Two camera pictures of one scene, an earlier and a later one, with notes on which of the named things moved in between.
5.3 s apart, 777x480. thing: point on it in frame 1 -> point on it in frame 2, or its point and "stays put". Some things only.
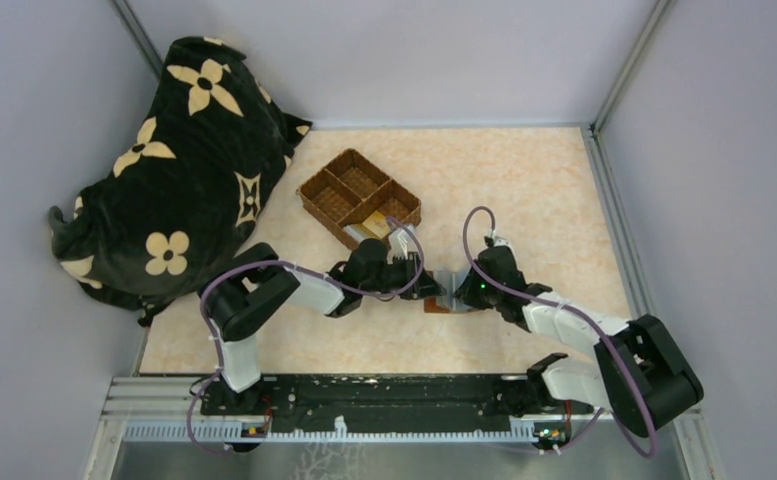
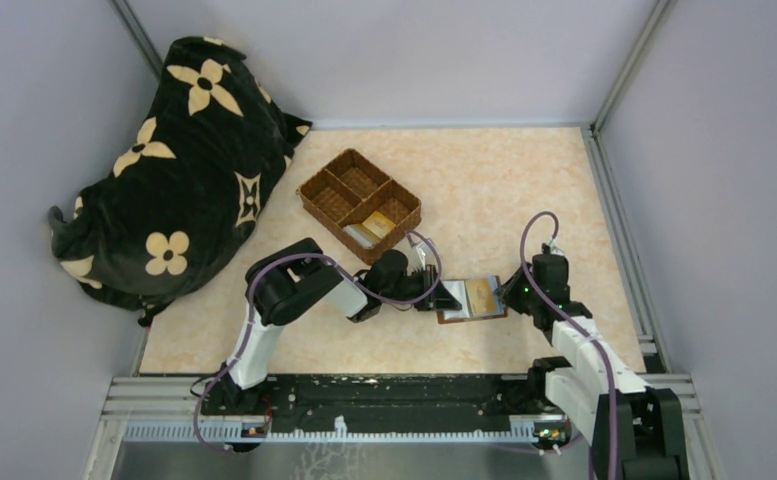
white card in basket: x=355 y=232 stays put
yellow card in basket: x=377 y=224 stays put
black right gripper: x=467 y=295 -> x=508 y=291
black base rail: x=366 y=408 stays put
